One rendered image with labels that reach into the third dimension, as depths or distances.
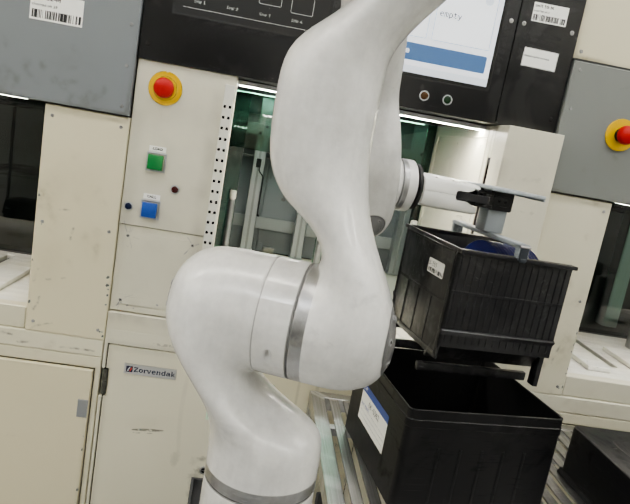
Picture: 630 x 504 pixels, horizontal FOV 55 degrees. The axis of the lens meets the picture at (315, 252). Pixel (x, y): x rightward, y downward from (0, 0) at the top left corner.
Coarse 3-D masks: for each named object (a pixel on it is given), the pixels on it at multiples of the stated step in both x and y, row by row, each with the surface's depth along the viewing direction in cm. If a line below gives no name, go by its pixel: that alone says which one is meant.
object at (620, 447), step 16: (576, 432) 115; (592, 432) 115; (608, 432) 116; (624, 432) 118; (576, 448) 114; (592, 448) 110; (608, 448) 109; (624, 448) 110; (576, 464) 113; (592, 464) 109; (608, 464) 105; (624, 464) 104; (576, 480) 113; (592, 480) 108; (608, 480) 104; (624, 480) 100; (592, 496) 108; (608, 496) 103; (624, 496) 100
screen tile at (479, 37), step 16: (448, 0) 124; (464, 0) 124; (480, 0) 124; (496, 0) 124; (480, 16) 125; (432, 32) 125; (448, 32) 125; (464, 32) 125; (480, 32) 125; (480, 48) 126
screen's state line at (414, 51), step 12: (408, 48) 125; (420, 48) 125; (432, 48) 125; (420, 60) 126; (432, 60) 126; (444, 60) 126; (456, 60) 126; (468, 60) 126; (480, 60) 126; (480, 72) 127
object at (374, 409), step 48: (384, 384) 104; (432, 384) 124; (480, 384) 126; (384, 432) 101; (432, 432) 95; (480, 432) 97; (528, 432) 98; (384, 480) 99; (432, 480) 96; (480, 480) 99; (528, 480) 101
